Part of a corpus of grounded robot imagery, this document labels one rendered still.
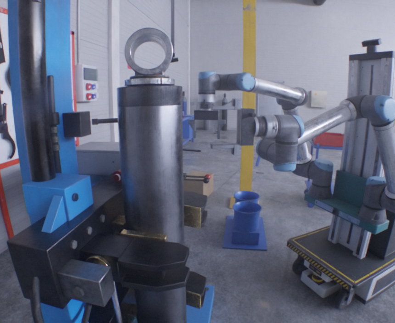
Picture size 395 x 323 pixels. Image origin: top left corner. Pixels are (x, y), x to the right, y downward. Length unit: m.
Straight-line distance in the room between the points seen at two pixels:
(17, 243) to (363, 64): 2.12
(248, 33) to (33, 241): 3.14
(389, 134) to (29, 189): 1.50
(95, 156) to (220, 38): 10.79
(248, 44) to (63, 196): 2.94
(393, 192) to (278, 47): 10.59
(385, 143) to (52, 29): 1.52
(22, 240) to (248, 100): 2.96
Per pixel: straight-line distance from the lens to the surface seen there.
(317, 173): 2.03
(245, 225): 2.61
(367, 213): 1.81
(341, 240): 2.32
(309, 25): 12.33
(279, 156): 1.02
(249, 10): 3.50
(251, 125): 0.94
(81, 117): 1.05
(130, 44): 0.84
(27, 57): 0.91
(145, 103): 0.77
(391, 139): 1.43
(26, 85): 0.90
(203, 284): 1.39
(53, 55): 1.08
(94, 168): 1.36
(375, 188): 1.76
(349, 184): 2.05
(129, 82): 0.82
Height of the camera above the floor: 1.43
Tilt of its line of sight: 14 degrees down
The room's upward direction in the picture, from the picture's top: straight up
